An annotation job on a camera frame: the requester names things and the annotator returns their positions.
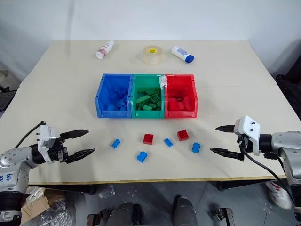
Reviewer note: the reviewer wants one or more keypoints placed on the brown cardboard box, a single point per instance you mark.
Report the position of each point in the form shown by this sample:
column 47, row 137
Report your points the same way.
column 35, row 207

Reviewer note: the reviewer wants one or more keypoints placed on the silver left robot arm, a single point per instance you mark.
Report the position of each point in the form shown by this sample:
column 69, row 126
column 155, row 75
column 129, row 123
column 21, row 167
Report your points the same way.
column 14, row 157

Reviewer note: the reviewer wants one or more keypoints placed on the black equipment beside table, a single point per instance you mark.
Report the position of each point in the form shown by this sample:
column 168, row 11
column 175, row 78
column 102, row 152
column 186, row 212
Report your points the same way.
column 7, row 100

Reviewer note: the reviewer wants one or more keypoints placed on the tall red toy brick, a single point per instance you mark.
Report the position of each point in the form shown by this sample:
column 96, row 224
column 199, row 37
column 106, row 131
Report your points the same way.
column 187, row 102

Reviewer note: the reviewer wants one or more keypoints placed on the small clear plastic bag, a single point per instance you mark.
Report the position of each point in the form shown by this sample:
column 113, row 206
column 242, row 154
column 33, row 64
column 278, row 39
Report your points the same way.
column 107, row 191

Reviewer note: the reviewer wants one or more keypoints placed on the black bag beside table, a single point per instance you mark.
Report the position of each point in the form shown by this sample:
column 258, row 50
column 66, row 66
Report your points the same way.
column 290, row 70

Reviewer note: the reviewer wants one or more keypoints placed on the large red toy brick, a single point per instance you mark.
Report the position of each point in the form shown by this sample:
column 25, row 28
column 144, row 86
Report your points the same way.
column 173, row 104

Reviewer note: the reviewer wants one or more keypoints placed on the white bottle with red print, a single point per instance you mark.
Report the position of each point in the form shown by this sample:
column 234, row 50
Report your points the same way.
column 104, row 50

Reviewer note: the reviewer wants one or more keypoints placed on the dark rounded shape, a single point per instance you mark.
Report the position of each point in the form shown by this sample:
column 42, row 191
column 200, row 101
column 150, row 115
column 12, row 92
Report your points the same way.
column 184, row 212
column 124, row 214

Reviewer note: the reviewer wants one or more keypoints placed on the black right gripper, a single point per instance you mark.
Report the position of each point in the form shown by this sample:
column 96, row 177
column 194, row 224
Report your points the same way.
column 244, row 143

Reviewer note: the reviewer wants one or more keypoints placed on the white and red shoe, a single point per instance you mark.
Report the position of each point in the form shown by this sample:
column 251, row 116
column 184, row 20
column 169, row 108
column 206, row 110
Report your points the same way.
column 279, row 195

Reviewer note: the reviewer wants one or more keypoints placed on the crumpled clear plastic wrap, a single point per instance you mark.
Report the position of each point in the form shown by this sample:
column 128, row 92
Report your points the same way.
column 56, row 215

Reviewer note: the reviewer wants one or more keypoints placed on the dark blue toy brick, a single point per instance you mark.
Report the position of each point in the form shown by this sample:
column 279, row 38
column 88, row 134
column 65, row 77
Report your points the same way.
column 123, row 107

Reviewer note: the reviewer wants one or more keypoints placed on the black table caster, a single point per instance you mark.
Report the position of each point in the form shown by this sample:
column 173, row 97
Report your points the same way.
column 221, row 186
column 91, row 189

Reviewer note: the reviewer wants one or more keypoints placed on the curved green toy brick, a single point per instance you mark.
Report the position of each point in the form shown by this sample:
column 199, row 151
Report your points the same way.
column 142, row 99

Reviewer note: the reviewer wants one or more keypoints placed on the light blue toy brick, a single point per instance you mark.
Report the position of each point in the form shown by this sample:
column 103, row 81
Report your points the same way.
column 110, row 107

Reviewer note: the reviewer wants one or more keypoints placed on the blue plastic bin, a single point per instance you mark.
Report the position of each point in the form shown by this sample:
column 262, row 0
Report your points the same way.
column 113, row 82

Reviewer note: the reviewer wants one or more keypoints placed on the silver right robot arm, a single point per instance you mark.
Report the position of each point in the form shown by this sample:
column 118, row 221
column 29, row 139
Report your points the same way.
column 287, row 143

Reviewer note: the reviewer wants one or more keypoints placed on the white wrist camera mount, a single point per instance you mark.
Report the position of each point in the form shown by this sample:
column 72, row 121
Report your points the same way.
column 45, row 139
column 249, row 128

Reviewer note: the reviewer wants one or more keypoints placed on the small green toy brick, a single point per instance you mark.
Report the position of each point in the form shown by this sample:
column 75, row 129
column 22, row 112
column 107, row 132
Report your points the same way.
column 147, row 107

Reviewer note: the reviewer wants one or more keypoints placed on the white bottle with blue cap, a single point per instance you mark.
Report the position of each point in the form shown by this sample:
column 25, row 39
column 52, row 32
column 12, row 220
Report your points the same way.
column 182, row 54

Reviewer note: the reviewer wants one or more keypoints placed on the green plastic bin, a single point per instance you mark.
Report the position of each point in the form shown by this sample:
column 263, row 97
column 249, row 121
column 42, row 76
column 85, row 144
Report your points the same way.
column 145, row 81

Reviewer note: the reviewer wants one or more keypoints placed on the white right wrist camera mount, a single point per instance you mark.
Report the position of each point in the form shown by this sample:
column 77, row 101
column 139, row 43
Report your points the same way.
column 249, row 128

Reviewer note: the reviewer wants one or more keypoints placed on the white torn bin label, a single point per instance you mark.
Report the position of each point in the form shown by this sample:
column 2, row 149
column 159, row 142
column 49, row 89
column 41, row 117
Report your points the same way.
column 162, row 82

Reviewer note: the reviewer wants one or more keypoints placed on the black metal bracket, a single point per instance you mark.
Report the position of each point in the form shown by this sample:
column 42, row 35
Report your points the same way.
column 96, row 217
column 222, row 215

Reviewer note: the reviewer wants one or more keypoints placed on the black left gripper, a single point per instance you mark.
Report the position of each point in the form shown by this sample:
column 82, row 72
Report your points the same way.
column 58, row 153

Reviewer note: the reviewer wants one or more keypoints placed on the clear tape roll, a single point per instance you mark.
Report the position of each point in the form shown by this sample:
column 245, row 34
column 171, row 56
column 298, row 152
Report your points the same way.
column 153, row 56

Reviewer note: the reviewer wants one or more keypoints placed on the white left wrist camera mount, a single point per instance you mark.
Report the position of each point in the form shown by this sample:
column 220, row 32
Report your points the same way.
column 45, row 139

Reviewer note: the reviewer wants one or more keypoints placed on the red plastic bin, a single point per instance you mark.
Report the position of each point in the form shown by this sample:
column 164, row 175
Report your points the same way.
column 179, row 82

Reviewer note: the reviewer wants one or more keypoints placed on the square green toy brick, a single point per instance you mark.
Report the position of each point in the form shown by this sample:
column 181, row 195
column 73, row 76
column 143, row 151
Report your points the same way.
column 155, row 96

